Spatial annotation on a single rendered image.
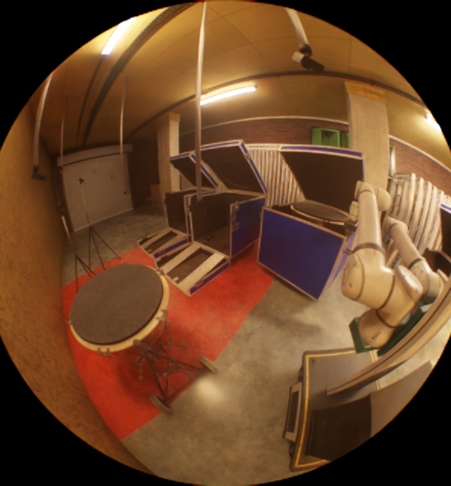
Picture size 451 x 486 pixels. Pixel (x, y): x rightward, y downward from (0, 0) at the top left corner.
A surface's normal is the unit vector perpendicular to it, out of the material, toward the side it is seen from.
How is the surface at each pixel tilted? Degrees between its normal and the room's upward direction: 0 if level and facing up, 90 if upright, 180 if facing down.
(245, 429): 0
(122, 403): 0
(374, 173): 90
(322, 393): 0
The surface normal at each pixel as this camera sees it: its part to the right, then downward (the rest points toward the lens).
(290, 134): -0.57, 0.38
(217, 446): 0.00, -0.89
